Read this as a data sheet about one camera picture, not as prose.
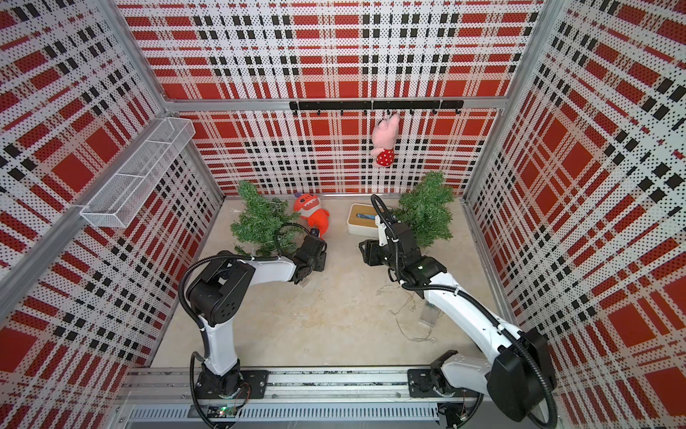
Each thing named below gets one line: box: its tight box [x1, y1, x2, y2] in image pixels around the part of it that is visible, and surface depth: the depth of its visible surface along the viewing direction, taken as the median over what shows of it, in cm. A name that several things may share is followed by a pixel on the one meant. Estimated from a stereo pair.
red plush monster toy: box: [292, 193, 330, 237], surface depth 110 cm
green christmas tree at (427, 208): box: [392, 170, 455, 248], surface depth 84 cm
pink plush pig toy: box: [369, 113, 401, 169], surface depth 96 cm
